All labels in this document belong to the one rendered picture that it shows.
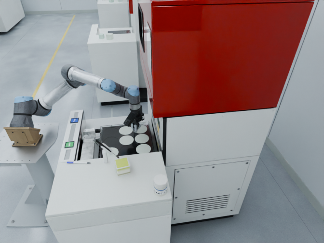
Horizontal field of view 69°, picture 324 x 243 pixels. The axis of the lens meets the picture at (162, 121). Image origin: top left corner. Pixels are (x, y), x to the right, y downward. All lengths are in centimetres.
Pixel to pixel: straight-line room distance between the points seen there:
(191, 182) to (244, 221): 82
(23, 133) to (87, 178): 69
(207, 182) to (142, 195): 68
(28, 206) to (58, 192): 130
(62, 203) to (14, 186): 163
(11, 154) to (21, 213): 84
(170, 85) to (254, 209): 167
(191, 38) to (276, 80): 56
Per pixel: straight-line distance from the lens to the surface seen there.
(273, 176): 288
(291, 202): 274
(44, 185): 226
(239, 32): 123
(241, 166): 182
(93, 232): 146
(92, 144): 172
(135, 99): 154
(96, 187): 135
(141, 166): 141
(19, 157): 191
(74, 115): 191
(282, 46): 137
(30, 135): 191
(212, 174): 178
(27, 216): 262
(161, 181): 122
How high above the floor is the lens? 201
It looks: 37 degrees down
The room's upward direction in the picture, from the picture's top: 1 degrees clockwise
